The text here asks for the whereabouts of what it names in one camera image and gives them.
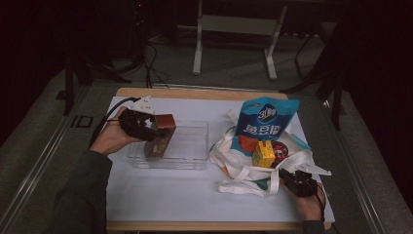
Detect black chair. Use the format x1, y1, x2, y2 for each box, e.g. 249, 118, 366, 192
281, 20, 345, 96

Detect white canvas tote bag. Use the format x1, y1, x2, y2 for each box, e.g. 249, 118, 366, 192
208, 108, 325, 199

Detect blue snack pouch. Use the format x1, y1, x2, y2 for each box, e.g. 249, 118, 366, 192
231, 97, 300, 155

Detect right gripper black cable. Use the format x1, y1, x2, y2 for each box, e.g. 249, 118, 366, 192
315, 181, 329, 217

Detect red round tin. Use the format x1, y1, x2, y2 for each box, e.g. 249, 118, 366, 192
271, 140, 290, 162

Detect clear plastic container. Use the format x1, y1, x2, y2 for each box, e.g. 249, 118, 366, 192
127, 120, 209, 171

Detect white table mat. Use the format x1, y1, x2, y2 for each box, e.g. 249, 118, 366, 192
102, 96, 335, 225

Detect yellow drink carton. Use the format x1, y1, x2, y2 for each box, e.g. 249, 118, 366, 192
251, 139, 277, 169

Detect white metal desk frame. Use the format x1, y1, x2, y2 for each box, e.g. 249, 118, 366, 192
192, 0, 288, 81

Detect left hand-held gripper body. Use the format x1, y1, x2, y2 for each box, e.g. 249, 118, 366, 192
117, 96, 157, 143

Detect person's right hand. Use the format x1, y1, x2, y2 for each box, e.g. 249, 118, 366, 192
293, 183, 326, 222

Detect black floor cables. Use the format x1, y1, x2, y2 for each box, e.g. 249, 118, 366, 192
142, 42, 169, 90

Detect aluminium frame rail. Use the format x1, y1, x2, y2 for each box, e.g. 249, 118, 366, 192
319, 98, 388, 234
0, 86, 92, 228

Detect dark curtain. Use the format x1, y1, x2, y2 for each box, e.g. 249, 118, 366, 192
324, 0, 413, 209
0, 0, 108, 147

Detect brown cookie box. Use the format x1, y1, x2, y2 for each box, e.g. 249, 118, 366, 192
143, 113, 177, 160

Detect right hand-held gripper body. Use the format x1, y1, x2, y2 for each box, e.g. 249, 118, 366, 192
285, 162, 333, 199

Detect wooden table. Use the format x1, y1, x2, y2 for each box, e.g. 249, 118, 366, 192
105, 87, 333, 232

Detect person's left hand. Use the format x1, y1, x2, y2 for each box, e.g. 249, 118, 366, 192
89, 106, 145, 156

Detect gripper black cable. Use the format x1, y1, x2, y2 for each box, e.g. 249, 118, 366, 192
88, 96, 141, 149
315, 181, 329, 217

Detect black tripod pole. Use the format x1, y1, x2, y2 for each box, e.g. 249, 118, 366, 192
111, 0, 154, 74

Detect black metal stand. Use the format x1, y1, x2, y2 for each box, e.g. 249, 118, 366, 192
55, 48, 134, 117
330, 72, 346, 132

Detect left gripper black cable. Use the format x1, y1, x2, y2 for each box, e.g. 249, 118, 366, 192
88, 96, 141, 149

